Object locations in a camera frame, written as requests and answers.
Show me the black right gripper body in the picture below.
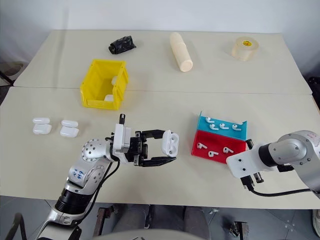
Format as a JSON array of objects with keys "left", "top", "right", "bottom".
[{"left": 245, "top": 138, "right": 265, "bottom": 184}]

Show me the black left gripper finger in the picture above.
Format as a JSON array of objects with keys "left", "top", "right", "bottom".
[
  {"left": 139, "top": 129, "right": 168, "bottom": 142},
  {"left": 139, "top": 156, "right": 178, "bottom": 168}
]

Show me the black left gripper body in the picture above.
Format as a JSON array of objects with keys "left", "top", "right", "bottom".
[{"left": 123, "top": 130, "right": 150, "bottom": 167}]

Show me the yellow plastic bin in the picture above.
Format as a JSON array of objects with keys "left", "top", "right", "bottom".
[{"left": 79, "top": 58, "right": 130, "bottom": 111}]

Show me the blue plastic tray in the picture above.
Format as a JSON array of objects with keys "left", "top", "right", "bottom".
[{"left": 195, "top": 110, "right": 249, "bottom": 141}]

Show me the red plastic tray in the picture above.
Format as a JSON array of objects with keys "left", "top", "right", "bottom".
[{"left": 191, "top": 129, "right": 247, "bottom": 165}]

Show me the rusty metal table foot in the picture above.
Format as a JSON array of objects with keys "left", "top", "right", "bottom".
[
  {"left": 93, "top": 205, "right": 120, "bottom": 239},
  {"left": 229, "top": 220, "right": 251, "bottom": 238}
]

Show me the beige cylinder roll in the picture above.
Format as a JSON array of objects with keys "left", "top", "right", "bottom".
[{"left": 169, "top": 31, "right": 194, "bottom": 74}]

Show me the black wheeled base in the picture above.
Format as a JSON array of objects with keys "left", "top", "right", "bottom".
[{"left": 307, "top": 74, "right": 320, "bottom": 115}]

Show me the crumpled black bag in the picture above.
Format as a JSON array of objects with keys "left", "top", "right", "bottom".
[{"left": 107, "top": 35, "right": 138, "bottom": 56}]

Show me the clear tape roll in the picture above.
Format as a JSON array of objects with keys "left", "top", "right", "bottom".
[{"left": 230, "top": 35, "right": 260, "bottom": 62}]

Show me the white shoe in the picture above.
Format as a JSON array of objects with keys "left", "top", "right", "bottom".
[{"left": 311, "top": 208, "right": 320, "bottom": 231}]

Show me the dark chair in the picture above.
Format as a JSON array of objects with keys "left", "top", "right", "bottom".
[{"left": 0, "top": 60, "right": 25, "bottom": 87}]

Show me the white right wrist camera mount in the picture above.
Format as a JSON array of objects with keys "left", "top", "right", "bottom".
[{"left": 225, "top": 149, "right": 263, "bottom": 179}]

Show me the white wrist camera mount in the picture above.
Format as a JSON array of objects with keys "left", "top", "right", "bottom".
[
  {"left": 111, "top": 123, "right": 133, "bottom": 158},
  {"left": 225, "top": 149, "right": 263, "bottom": 179}
]

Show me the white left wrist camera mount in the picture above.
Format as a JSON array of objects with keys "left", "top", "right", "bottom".
[{"left": 111, "top": 123, "right": 133, "bottom": 158}]

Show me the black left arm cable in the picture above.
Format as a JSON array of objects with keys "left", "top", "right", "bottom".
[{"left": 74, "top": 154, "right": 121, "bottom": 227}]

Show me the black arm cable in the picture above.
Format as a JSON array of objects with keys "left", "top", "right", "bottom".
[
  {"left": 74, "top": 154, "right": 121, "bottom": 227},
  {"left": 240, "top": 175, "right": 315, "bottom": 198}
]

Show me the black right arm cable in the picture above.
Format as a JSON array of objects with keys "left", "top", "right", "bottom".
[{"left": 240, "top": 175, "right": 315, "bottom": 198}]

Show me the black strap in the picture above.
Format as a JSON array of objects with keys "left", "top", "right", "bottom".
[{"left": 4, "top": 212, "right": 29, "bottom": 240}]

